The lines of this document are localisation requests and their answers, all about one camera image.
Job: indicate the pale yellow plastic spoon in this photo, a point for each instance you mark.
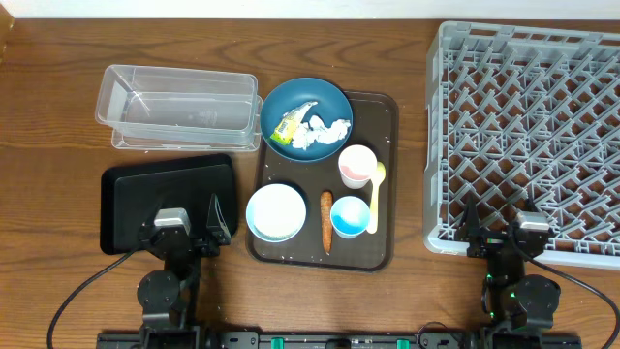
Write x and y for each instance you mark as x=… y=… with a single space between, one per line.
x=376 y=179

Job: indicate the white and pink cup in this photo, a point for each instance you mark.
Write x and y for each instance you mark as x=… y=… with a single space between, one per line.
x=356 y=164

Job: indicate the dark blue plate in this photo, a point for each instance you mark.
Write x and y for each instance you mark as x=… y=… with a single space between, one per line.
x=332 y=104

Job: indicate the light blue bowl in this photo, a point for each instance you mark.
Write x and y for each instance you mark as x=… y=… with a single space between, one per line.
x=276 y=213

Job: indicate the small blue cup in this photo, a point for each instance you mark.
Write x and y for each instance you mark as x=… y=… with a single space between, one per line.
x=350 y=217

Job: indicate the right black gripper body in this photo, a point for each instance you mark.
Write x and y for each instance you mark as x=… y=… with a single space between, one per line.
x=487 y=242

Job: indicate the grey dishwasher rack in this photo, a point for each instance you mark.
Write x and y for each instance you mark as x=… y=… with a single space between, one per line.
x=521 y=114

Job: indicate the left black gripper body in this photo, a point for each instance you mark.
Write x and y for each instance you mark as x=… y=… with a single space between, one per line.
x=181 y=242

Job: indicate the clear plastic waste bin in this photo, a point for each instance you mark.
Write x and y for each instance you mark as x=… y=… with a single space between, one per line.
x=163 y=108

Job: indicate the white tissue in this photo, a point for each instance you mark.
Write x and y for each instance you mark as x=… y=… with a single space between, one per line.
x=315 y=131

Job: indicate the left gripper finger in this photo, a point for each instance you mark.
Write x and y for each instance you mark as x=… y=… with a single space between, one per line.
x=215 y=222
x=148 y=222

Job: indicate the dark brown serving tray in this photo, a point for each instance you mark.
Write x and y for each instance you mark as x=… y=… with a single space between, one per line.
x=375 y=126

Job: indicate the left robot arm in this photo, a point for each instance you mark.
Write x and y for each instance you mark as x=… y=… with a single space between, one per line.
x=168 y=296

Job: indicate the orange carrot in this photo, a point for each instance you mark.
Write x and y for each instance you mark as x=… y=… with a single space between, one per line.
x=326 y=202

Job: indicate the yellow-green snack wrapper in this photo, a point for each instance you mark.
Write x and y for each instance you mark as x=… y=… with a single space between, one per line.
x=285 y=130

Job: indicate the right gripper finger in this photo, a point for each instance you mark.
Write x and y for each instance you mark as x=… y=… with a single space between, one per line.
x=530 y=205
x=471 y=217

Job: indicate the black plastic bin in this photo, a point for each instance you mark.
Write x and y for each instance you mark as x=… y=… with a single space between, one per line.
x=129 y=192

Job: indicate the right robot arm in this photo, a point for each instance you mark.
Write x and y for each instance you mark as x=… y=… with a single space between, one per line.
x=521 y=305

